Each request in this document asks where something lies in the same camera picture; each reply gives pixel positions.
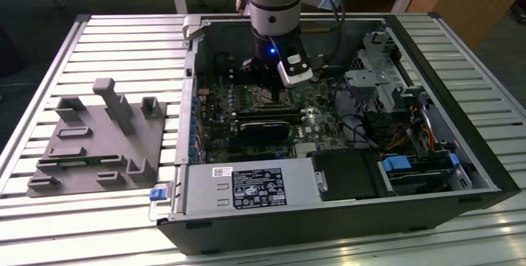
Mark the metal drive cage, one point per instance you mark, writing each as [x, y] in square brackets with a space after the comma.
[370, 93]

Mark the green motherboard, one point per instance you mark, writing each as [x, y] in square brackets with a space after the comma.
[324, 118]

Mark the hard disk in blue carrier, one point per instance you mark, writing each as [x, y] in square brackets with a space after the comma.
[396, 164]

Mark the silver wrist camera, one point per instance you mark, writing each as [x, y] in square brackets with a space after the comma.
[295, 69]

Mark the wooden cabinet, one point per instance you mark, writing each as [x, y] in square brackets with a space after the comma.
[473, 7]

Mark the blue case latch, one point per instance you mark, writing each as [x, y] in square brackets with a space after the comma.
[157, 193]

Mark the grey parts rack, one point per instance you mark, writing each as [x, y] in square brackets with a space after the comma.
[103, 136]

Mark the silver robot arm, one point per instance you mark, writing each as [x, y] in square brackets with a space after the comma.
[272, 1]

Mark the black drive bay box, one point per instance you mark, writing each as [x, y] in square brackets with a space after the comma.
[344, 173]

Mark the black RAM stick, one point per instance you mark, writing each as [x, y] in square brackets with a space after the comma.
[267, 118]
[267, 112]

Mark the black PC case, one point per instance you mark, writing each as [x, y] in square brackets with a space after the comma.
[287, 235]

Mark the grey power supply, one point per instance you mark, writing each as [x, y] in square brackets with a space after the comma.
[206, 192]

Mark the green RAM stick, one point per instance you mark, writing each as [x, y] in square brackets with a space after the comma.
[77, 162]

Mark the silver chip heat sink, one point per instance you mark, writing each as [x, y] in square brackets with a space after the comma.
[306, 148]

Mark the black graphics card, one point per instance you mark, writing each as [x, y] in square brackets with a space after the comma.
[263, 132]

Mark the CPU socket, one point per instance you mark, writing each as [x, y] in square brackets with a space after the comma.
[267, 103]

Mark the blue plastic clip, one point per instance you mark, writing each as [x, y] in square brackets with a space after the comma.
[453, 159]

